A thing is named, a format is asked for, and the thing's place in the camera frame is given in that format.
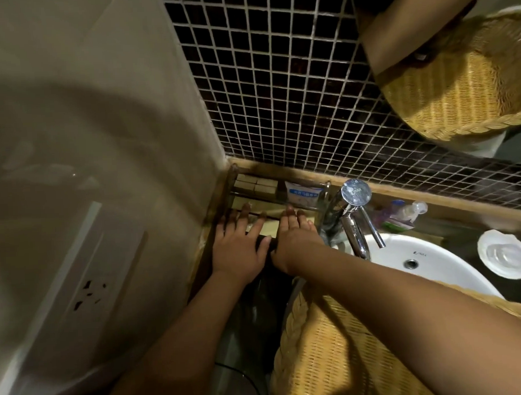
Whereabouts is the person's right hand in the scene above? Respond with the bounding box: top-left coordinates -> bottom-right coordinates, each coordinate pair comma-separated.
267,203 -> 330,277

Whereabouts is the person's left hand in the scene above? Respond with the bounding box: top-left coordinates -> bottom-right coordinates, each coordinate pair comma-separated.
209,202 -> 274,287

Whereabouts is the person's right forearm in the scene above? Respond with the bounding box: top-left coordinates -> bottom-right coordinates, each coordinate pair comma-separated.
284,237 -> 521,395

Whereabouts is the person's left forearm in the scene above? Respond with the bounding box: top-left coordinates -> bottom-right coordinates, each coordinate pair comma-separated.
91,268 -> 270,395

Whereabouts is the clear glass shelf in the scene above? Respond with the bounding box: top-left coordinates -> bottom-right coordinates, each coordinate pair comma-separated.
226,185 -> 331,220

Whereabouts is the white packet with blue print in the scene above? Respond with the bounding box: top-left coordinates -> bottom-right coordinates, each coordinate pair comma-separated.
284,179 -> 326,210

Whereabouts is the group of small tan boxes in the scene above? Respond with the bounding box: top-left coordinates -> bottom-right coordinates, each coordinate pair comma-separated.
233,172 -> 279,202

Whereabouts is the chrome sink faucet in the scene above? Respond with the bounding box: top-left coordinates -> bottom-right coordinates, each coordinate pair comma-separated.
318,177 -> 387,263

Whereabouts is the green and purple packet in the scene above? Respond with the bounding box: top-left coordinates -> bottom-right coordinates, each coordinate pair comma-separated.
374,202 -> 401,233

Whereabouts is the clear pump bottle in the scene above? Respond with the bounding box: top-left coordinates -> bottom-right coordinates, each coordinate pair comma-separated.
390,199 -> 430,231

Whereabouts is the wooden ledge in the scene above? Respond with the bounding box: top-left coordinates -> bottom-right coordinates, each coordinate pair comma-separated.
227,144 -> 521,239

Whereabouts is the white ceramic sink basin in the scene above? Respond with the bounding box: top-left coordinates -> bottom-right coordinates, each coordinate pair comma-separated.
327,229 -> 505,307

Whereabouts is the woven wicker basket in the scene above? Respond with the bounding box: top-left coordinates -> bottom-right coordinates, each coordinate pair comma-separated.
264,269 -> 521,395

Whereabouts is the white shell-shaped soap dish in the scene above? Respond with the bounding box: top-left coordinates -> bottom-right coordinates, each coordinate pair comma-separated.
477,228 -> 521,280

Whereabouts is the black cable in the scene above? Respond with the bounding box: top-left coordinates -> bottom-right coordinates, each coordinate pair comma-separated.
214,361 -> 270,395

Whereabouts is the white wall socket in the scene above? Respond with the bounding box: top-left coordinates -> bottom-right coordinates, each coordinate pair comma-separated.
0,199 -> 155,390

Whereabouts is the wall mirror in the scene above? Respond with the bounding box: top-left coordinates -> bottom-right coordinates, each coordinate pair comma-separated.
349,0 -> 521,173

